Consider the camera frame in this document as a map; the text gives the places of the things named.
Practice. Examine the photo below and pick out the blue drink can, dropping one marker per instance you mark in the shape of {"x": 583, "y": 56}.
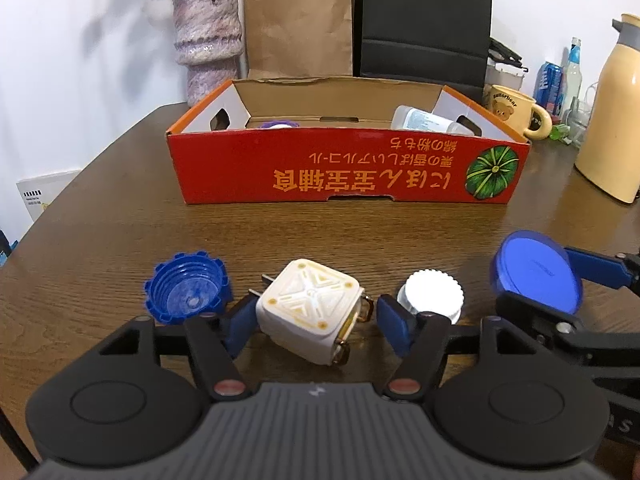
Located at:
{"x": 549, "y": 87}

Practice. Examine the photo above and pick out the green wrapped item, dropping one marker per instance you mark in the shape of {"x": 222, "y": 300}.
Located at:
{"x": 560, "y": 132}

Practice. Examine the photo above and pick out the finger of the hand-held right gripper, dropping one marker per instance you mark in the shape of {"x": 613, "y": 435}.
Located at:
{"x": 530, "y": 316}
{"x": 597, "y": 266}

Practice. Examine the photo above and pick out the cream thermos jug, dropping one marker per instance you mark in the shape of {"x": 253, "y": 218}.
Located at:
{"x": 615, "y": 125}

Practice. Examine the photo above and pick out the white panel board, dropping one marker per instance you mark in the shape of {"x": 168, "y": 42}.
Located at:
{"x": 47, "y": 195}

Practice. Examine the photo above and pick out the white plastic container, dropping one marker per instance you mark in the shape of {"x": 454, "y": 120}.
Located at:
{"x": 505, "y": 79}

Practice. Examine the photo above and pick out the clear glass cup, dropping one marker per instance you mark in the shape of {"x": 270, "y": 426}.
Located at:
{"x": 582, "y": 112}

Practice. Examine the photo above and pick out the blue and white packet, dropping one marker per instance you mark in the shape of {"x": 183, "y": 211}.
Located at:
{"x": 7, "y": 250}

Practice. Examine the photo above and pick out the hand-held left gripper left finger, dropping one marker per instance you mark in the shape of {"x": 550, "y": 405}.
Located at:
{"x": 242, "y": 325}

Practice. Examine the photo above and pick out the black paper bag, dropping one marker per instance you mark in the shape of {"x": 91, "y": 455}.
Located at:
{"x": 425, "y": 10}

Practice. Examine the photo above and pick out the brown paper bag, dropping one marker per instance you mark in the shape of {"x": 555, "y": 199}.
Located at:
{"x": 300, "y": 25}

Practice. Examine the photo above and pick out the white ridged bottle cap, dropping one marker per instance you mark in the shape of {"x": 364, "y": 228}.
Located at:
{"x": 432, "y": 290}

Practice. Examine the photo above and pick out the clear bottle with blue cap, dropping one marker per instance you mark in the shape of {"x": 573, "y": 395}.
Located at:
{"x": 573, "y": 85}

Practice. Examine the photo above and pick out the blue ridged bottle cap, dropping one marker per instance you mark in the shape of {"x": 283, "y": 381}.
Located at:
{"x": 187, "y": 290}

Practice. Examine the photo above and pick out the purple ridged bottle cap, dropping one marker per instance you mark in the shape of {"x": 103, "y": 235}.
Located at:
{"x": 280, "y": 125}

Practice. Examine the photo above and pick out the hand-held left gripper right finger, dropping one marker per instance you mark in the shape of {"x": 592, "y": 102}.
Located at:
{"x": 395, "y": 322}

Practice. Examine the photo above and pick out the blue round lid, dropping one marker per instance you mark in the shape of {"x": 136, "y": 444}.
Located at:
{"x": 535, "y": 265}

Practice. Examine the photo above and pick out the yellow bear mug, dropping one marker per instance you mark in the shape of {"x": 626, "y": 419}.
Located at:
{"x": 505, "y": 107}

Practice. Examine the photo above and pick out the white cube plug adapter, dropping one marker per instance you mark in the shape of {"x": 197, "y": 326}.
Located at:
{"x": 305, "y": 305}

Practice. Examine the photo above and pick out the pink marbled vase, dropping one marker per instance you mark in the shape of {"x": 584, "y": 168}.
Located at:
{"x": 207, "y": 30}

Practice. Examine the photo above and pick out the clear plastic bottle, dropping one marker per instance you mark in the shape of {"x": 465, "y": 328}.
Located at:
{"x": 420, "y": 120}

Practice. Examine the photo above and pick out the black stand leg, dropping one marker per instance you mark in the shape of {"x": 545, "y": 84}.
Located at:
{"x": 15, "y": 435}

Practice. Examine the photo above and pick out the red cardboard box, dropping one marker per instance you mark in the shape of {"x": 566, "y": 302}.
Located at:
{"x": 250, "y": 170}

